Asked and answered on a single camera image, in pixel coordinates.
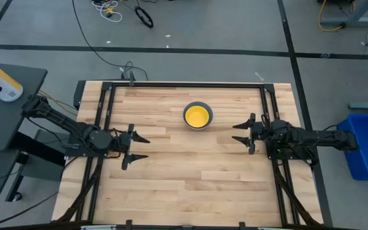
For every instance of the grey desk leg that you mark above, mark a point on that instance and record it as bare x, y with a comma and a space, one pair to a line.
351, 20

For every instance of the yellow plastic bowl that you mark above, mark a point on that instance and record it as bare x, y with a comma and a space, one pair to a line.
197, 116

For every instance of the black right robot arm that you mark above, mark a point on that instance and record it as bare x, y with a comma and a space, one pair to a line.
311, 139

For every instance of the clear tape strip on floor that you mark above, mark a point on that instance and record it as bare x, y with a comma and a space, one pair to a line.
259, 76

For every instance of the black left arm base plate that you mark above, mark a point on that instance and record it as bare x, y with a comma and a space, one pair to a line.
75, 152

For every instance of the black aluminium table frame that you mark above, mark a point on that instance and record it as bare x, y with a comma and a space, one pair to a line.
187, 85

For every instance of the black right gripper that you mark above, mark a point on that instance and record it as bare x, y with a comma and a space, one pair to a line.
259, 132

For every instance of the black box on table edge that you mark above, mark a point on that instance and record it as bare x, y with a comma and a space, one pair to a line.
79, 94

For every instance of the dark grey side table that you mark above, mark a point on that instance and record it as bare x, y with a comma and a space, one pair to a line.
2, 121

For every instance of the grey desk foot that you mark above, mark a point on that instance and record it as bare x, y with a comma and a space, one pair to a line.
367, 105

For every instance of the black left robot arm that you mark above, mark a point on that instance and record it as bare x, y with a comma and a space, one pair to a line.
81, 132

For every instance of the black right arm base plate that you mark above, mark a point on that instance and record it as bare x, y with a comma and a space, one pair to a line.
276, 155

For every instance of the grey plastic bowl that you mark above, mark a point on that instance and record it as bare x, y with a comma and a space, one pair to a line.
198, 127

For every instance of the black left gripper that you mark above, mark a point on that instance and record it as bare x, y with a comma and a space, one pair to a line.
125, 143

